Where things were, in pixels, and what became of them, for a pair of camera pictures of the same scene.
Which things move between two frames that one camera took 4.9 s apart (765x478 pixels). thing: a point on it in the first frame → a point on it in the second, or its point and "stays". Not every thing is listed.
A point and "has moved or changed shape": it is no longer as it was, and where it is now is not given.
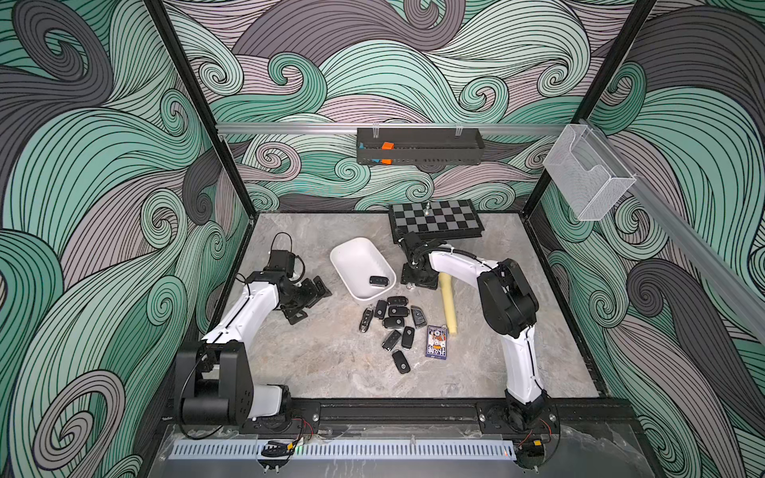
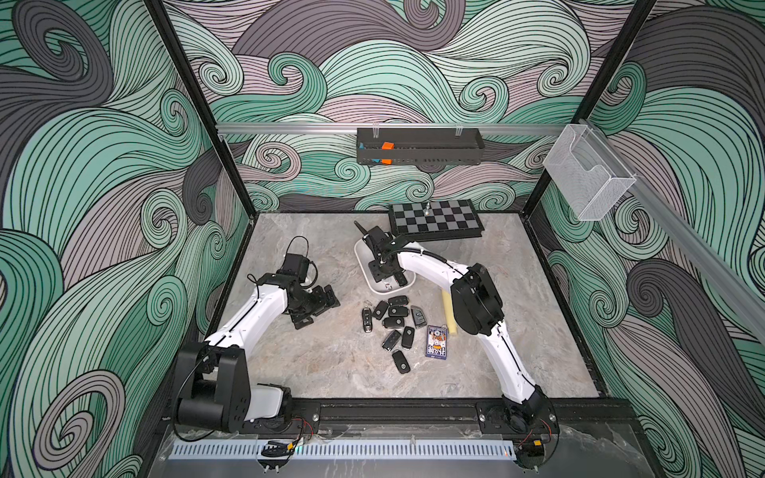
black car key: (379, 280) has moved or changed shape
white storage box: (355, 261) has moved or changed shape
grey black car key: (418, 317) stays
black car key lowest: (400, 361) stays
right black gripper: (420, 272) → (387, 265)
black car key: (398, 311) stays
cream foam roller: (448, 299) stays
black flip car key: (391, 340) stays
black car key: (393, 323) stays
